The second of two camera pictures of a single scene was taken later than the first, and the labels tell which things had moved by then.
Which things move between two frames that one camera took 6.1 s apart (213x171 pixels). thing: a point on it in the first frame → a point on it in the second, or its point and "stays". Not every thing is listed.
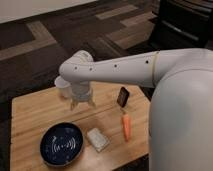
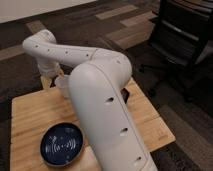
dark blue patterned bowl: x=61 y=144 stays
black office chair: x=183 y=24 stays
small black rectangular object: x=123 y=96 stays
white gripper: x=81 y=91 → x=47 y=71
